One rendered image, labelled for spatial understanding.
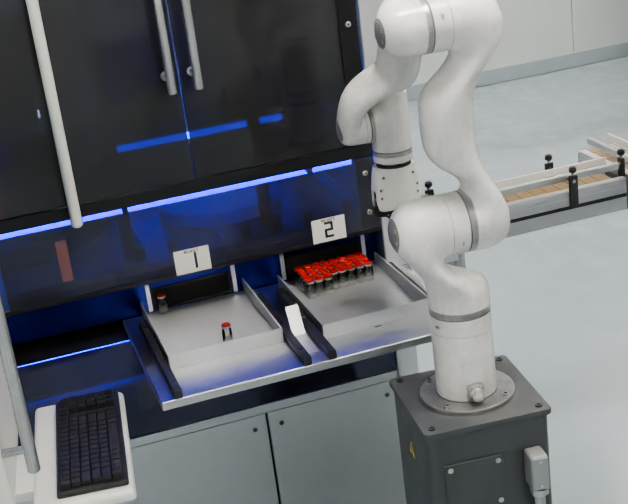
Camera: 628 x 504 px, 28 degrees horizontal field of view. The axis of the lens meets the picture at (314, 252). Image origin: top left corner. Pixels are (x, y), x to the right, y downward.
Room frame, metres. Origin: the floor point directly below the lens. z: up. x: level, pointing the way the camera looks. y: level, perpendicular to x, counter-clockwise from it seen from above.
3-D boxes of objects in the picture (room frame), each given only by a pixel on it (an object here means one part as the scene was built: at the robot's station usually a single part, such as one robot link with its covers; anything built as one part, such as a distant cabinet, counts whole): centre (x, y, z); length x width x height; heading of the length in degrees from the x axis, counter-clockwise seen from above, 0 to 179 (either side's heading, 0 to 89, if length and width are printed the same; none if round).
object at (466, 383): (2.23, -0.27, 0.95); 0.19 x 0.19 x 0.18
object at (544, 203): (3.15, -0.52, 0.92); 0.69 x 0.16 x 0.16; 105
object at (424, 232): (2.22, -0.24, 1.16); 0.19 x 0.12 x 0.24; 103
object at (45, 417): (2.32, 0.57, 0.79); 0.45 x 0.28 x 0.03; 9
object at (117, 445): (2.32, 0.51, 0.82); 0.40 x 0.14 x 0.02; 9
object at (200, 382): (2.64, 0.08, 0.87); 0.70 x 0.48 x 0.02; 105
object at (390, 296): (2.72, -0.08, 0.90); 0.34 x 0.26 x 0.04; 16
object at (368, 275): (2.81, -0.05, 0.90); 0.18 x 0.02 x 0.05; 106
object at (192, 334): (2.67, 0.26, 0.90); 0.34 x 0.26 x 0.04; 15
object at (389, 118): (2.56, -0.19, 1.35); 0.09 x 0.08 x 0.13; 103
